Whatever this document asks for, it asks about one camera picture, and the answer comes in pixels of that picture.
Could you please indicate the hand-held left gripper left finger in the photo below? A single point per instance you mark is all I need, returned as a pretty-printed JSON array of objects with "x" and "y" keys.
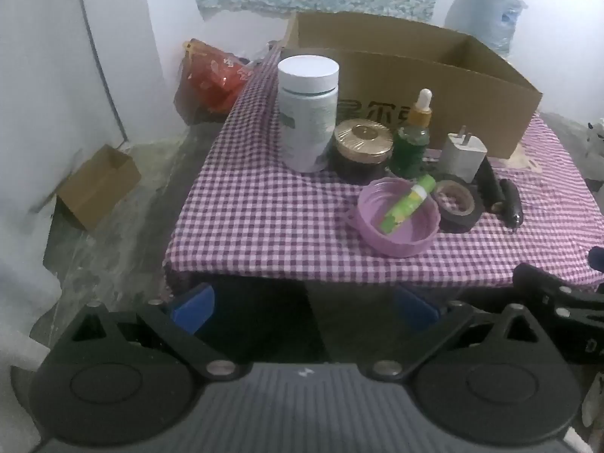
[{"x": 193, "y": 306}]

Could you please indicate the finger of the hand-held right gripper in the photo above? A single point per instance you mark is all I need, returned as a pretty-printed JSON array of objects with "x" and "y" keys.
[
  {"x": 596, "y": 258},
  {"x": 552, "y": 292}
]

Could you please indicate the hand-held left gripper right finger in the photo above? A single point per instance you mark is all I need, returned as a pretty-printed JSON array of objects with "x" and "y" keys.
[{"x": 415, "y": 309}]

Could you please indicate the purple plastic lid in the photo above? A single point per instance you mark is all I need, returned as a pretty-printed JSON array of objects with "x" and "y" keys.
[{"x": 410, "y": 238}]

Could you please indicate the black car charger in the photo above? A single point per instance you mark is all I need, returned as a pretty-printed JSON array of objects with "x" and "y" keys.
[{"x": 512, "y": 203}]

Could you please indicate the black tape roll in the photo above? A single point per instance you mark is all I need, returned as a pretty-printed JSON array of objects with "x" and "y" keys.
[{"x": 465, "y": 221}]

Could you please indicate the green lip balm tube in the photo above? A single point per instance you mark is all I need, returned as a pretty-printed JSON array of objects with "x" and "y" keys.
[{"x": 406, "y": 205}]

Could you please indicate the black cylinder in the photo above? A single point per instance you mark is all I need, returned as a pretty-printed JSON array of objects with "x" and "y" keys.
[{"x": 488, "y": 184}]

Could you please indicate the white charger plug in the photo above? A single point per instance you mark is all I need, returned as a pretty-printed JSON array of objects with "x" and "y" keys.
[{"x": 460, "y": 158}]

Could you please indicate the green dropper bottle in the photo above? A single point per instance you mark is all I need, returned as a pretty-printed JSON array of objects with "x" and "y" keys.
[{"x": 410, "y": 148}]

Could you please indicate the dark jar with gold lid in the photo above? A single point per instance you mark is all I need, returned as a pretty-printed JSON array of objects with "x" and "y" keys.
[{"x": 361, "y": 139}]

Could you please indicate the white plastic bottle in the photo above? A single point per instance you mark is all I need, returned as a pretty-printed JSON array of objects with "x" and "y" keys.
[{"x": 306, "y": 118}]

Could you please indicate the large cardboard box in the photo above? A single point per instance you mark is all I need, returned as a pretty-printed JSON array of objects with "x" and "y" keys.
[{"x": 358, "y": 82}]

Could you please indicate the purple checked tablecloth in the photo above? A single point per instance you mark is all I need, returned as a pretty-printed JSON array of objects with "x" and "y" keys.
[{"x": 259, "y": 207}]

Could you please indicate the small white figure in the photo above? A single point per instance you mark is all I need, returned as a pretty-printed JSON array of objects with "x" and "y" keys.
[{"x": 597, "y": 138}]

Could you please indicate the small cardboard box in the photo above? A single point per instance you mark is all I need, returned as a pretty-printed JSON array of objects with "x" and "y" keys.
[{"x": 94, "y": 188}]

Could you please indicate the red gift bag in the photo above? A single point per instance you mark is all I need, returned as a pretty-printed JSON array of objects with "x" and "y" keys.
[{"x": 212, "y": 75}]

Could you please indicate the blue plastic bag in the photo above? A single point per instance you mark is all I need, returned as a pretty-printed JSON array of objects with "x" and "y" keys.
[{"x": 476, "y": 9}]

